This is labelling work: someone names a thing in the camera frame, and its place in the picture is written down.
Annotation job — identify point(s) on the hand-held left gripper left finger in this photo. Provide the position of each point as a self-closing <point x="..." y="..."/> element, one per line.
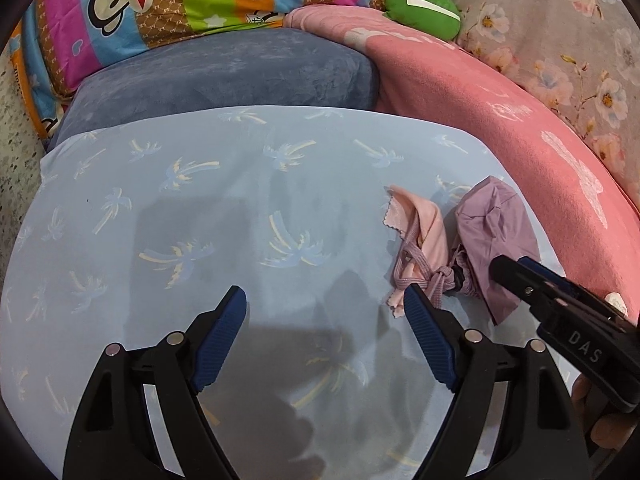
<point x="225" y="340"/>

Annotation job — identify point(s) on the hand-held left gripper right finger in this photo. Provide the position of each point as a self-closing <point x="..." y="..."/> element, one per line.
<point x="430" y="340"/>

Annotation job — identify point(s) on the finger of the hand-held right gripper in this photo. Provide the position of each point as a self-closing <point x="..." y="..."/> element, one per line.
<point x="555" y="272"/>
<point x="520" y="285"/>

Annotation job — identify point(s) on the white plastic bag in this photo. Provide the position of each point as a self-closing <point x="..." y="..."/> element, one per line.
<point x="617" y="304"/>

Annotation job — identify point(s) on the pink cloth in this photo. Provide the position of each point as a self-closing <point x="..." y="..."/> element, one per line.
<point x="425" y="220"/>

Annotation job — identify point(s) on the person's right hand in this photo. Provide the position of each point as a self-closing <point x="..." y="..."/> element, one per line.
<point x="605" y="425"/>

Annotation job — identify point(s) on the light blue palm-print sheet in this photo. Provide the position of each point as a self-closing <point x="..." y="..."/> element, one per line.
<point x="200" y="210"/>

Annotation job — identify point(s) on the pink blanket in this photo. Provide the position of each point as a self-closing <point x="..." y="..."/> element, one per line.
<point x="475" y="100"/>

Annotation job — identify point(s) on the grey-blue pillow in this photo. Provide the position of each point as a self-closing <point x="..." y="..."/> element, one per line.
<point x="225" y="70"/>

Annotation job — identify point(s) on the green cushion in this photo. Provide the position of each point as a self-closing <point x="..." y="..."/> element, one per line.
<point x="425" y="7"/>

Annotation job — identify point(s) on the striped monkey print quilt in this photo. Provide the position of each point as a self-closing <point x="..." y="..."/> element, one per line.
<point x="100" y="25"/>

